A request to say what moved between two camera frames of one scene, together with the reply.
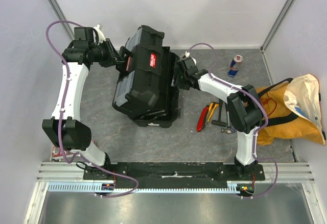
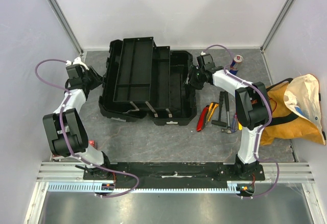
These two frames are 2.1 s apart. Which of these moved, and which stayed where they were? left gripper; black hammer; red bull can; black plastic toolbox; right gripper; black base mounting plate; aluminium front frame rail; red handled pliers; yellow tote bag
Moved: right gripper; black plastic toolbox; left gripper
Stayed: red bull can; yellow tote bag; black base mounting plate; aluminium front frame rail; black hammer; red handled pliers
